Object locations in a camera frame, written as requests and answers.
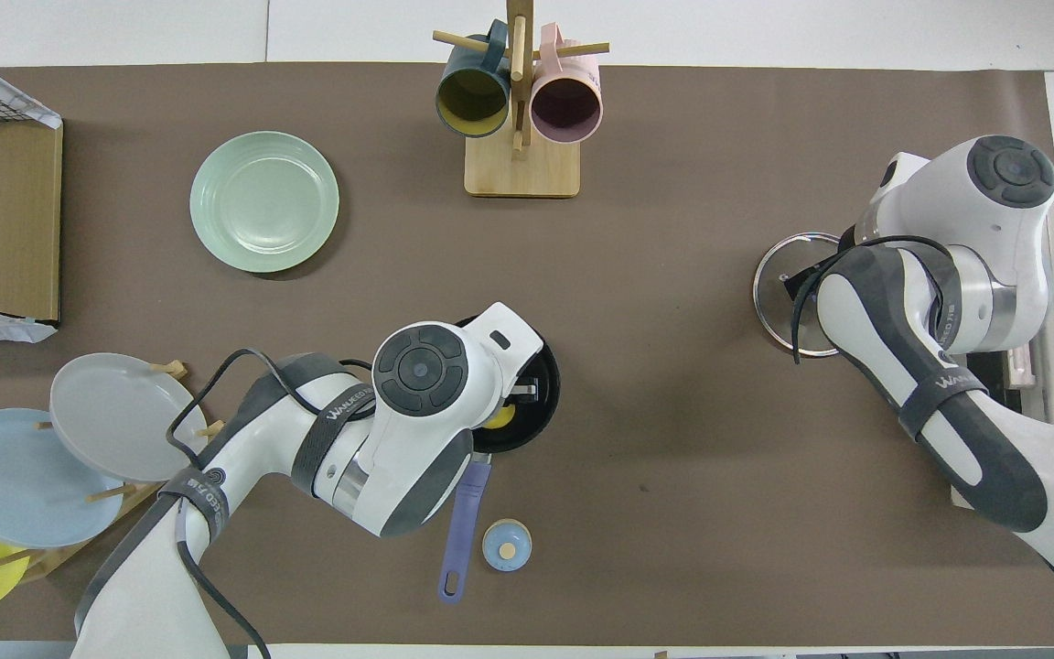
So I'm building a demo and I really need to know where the glass lid with blue knob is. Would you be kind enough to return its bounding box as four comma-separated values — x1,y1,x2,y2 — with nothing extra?
752,232,844,358

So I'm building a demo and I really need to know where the dark blue pot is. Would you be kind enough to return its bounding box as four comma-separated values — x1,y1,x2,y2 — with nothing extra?
438,316,562,603

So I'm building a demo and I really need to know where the light green plate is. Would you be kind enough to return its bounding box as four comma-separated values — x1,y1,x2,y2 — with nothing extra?
189,131,341,274

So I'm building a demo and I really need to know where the grey plate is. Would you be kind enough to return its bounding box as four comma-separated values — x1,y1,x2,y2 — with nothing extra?
49,353,210,483

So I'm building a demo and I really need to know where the wooden plate rack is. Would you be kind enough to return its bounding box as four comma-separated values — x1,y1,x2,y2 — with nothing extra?
0,360,231,582

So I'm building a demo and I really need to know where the light blue plate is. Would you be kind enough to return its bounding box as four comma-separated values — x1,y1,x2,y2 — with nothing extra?
0,408,125,549

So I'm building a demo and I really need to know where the brown table mat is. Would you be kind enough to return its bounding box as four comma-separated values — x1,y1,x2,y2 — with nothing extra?
0,62,1054,646

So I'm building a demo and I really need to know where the small blue bell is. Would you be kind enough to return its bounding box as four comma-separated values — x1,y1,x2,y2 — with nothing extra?
481,519,533,573

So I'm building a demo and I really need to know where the wooden mug rack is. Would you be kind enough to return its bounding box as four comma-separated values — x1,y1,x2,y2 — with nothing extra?
433,0,610,199

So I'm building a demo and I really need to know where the pink mug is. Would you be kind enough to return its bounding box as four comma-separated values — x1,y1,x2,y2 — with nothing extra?
530,23,603,145

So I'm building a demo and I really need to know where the teal mug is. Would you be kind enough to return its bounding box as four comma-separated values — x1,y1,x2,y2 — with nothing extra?
436,20,511,139

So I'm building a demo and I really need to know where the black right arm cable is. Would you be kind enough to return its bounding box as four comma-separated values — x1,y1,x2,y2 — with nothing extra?
790,235,953,365

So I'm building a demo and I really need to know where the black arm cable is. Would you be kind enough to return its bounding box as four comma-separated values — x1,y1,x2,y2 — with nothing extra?
790,235,953,365
166,348,372,659

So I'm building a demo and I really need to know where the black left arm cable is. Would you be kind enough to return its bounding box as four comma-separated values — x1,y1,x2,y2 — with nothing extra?
166,348,372,659

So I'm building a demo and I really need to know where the wooden wire crate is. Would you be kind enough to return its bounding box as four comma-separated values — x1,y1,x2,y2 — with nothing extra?
0,119,64,323

